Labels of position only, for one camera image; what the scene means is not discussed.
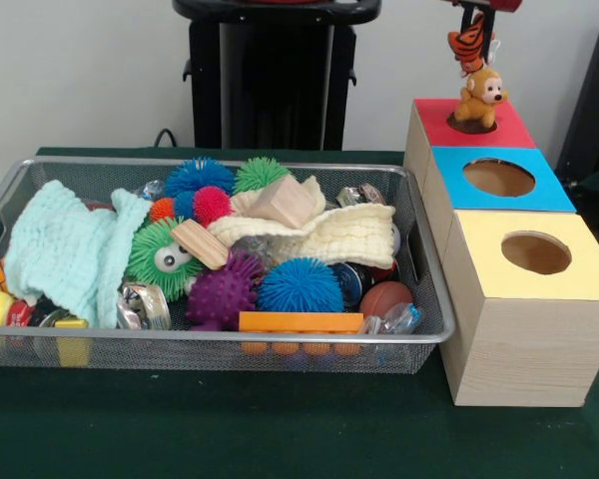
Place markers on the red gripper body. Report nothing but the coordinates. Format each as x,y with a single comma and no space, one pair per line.
504,4

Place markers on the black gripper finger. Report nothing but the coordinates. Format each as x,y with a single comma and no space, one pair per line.
490,42
466,19

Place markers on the wooden three-hole box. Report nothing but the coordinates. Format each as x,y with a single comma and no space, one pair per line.
519,349

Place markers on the silver mesh bin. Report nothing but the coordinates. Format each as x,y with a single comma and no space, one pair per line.
179,356

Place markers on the cream cloth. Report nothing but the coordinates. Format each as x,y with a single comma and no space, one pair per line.
349,234

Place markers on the plain wooden wedge block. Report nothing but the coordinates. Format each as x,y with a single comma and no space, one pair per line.
284,202

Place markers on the brown toy ball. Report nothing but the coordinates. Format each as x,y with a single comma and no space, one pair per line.
384,298

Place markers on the blue spiky rubber ball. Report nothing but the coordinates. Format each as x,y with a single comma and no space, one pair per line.
299,287

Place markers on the orange building brick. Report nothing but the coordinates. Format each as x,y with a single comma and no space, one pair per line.
299,322

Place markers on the striped wooden block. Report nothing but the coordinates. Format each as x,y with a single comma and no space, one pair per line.
199,244

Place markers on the purple spiky rubber ball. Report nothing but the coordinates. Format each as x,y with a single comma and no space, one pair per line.
224,294

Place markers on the green spiky toy with eyes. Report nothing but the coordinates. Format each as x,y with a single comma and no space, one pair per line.
147,244

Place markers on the mint green cloth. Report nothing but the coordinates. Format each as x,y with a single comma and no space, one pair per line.
65,249

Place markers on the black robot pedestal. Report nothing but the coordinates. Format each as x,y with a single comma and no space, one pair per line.
269,75

